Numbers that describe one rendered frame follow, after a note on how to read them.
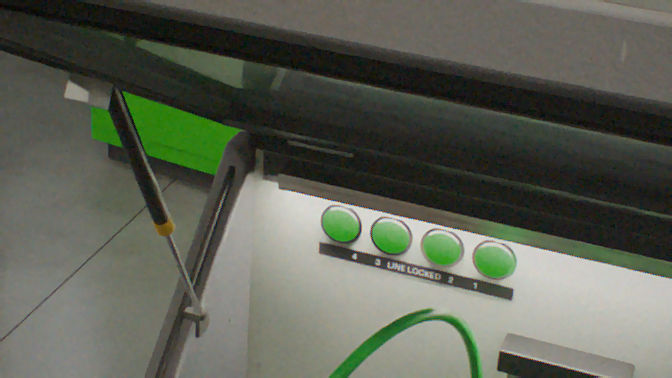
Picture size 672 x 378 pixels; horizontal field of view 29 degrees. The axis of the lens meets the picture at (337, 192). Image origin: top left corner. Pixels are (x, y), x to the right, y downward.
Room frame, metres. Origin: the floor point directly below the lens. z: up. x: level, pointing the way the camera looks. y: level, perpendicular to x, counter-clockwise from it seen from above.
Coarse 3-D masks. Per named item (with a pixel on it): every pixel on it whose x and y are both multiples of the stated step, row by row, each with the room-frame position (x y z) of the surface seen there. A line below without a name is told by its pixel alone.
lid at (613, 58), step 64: (0, 0) 0.59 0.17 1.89; (64, 0) 0.58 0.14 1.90; (128, 0) 0.49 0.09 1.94; (192, 0) 0.48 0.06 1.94; (256, 0) 0.47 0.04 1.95; (320, 0) 0.47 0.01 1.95; (384, 0) 0.46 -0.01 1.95; (448, 0) 0.46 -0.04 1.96; (512, 0) 0.45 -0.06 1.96; (576, 0) 0.45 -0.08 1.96; (64, 64) 0.91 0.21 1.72; (128, 64) 0.99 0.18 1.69; (192, 64) 0.85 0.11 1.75; (256, 64) 0.74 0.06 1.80; (320, 64) 0.54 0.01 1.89; (384, 64) 0.53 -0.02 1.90; (448, 64) 0.45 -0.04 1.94; (512, 64) 0.44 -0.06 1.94; (576, 64) 0.44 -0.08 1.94; (640, 64) 0.43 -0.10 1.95; (256, 128) 1.24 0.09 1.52; (320, 128) 1.16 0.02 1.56; (384, 128) 1.04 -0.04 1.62; (448, 128) 0.88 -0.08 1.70; (512, 128) 0.76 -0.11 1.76; (576, 128) 0.68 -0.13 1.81; (640, 128) 0.49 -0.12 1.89; (576, 192) 1.08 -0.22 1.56; (640, 192) 1.06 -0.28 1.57
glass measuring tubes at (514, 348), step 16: (512, 336) 1.22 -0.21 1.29; (512, 352) 1.19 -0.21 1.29; (528, 352) 1.19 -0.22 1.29; (544, 352) 1.19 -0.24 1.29; (560, 352) 1.20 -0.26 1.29; (576, 352) 1.20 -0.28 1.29; (512, 368) 1.19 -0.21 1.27; (528, 368) 1.18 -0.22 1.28; (544, 368) 1.18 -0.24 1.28; (560, 368) 1.17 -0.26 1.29; (576, 368) 1.17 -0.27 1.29; (592, 368) 1.17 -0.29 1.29; (608, 368) 1.17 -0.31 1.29; (624, 368) 1.17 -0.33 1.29
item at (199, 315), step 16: (112, 96) 1.04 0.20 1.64; (112, 112) 1.05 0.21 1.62; (128, 112) 1.06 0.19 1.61; (128, 128) 1.06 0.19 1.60; (128, 144) 1.06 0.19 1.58; (128, 160) 1.08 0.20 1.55; (144, 160) 1.08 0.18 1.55; (144, 176) 1.08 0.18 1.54; (144, 192) 1.09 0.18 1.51; (160, 192) 1.10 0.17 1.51; (160, 208) 1.10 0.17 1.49; (160, 224) 1.11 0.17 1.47; (176, 256) 1.14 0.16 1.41; (192, 288) 1.17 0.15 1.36; (192, 304) 1.18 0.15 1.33; (208, 304) 1.20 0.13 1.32; (192, 320) 1.18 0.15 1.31; (208, 320) 1.20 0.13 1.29
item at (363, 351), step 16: (400, 320) 1.03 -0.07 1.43; (416, 320) 1.04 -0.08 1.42; (448, 320) 1.08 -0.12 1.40; (464, 320) 1.11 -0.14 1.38; (384, 336) 1.00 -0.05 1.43; (464, 336) 1.11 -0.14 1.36; (352, 352) 0.98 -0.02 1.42; (368, 352) 0.99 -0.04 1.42; (336, 368) 0.97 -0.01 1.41; (352, 368) 0.97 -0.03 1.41; (480, 368) 1.13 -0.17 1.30
